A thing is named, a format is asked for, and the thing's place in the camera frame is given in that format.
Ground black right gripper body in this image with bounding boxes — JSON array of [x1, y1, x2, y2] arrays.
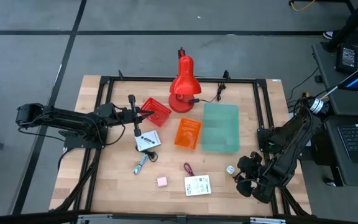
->
[[246, 151, 277, 205]]

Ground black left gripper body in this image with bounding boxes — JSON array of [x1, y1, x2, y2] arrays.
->
[[113, 95, 143, 138]]

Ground white card reader box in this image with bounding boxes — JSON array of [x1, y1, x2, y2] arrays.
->
[[134, 130, 162, 152]]

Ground white printed card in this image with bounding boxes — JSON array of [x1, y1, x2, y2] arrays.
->
[[183, 174, 213, 197]]

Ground grey braided cable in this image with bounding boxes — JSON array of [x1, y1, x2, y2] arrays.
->
[[132, 154, 149, 176]]

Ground maroon cable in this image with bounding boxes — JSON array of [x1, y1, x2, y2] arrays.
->
[[183, 162, 196, 177]]

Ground green translucent plastic bin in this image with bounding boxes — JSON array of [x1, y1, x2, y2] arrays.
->
[[201, 102, 241, 154]]

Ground red plastic basket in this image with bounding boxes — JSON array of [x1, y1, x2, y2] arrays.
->
[[140, 96, 173, 128]]

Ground orange plastic basket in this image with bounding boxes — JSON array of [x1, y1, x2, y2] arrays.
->
[[173, 117, 203, 151]]

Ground red desk lamp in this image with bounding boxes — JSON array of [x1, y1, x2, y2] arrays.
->
[[168, 55, 203, 114]]

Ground black electronic device box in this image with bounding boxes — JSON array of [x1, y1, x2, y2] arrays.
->
[[334, 43, 358, 75]]

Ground black slanted desk leg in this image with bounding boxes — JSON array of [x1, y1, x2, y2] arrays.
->
[[323, 0, 358, 52]]

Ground black aluminium table frame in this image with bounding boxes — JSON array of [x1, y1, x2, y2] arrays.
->
[[0, 70, 358, 224]]

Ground silver aluminium bracket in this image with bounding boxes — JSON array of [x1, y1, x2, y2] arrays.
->
[[249, 217, 287, 224], [76, 213, 115, 224]]

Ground black lamp power cable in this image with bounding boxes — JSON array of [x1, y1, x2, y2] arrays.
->
[[187, 81, 227, 105]]

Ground black floor cables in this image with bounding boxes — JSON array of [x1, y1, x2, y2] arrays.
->
[[285, 66, 321, 113]]

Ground yellow floor cable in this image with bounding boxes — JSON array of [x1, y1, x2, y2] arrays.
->
[[288, 0, 317, 12]]

